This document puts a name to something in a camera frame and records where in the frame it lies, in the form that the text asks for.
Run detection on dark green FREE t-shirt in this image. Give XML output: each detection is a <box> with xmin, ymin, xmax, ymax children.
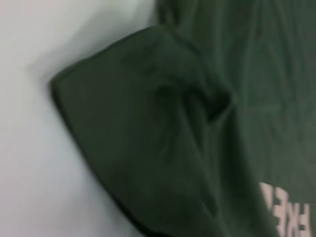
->
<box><xmin>49</xmin><ymin>0</ymin><xmax>316</xmax><ymax>237</ymax></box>

